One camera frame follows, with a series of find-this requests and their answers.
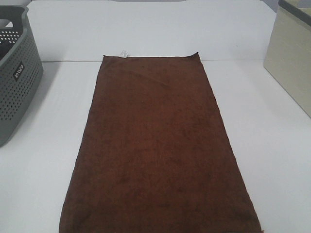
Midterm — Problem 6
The beige fabric storage box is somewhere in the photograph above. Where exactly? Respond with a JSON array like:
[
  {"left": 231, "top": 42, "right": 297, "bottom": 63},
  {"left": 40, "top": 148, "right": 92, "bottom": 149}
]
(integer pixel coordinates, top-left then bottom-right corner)
[{"left": 263, "top": 0, "right": 311, "bottom": 115}]

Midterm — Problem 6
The brown towel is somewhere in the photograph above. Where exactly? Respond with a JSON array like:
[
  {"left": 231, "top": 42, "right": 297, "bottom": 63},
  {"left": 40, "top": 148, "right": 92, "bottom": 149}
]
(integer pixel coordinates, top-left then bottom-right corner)
[{"left": 59, "top": 53, "right": 262, "bottom": 233}]

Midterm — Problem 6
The grey perforated plastic basket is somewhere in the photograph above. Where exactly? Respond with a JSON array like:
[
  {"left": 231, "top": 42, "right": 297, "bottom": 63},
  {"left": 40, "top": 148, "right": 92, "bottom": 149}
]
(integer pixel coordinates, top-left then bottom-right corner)
[{"left": 0, "top": 5, "right": 43, "bottom": 145}]

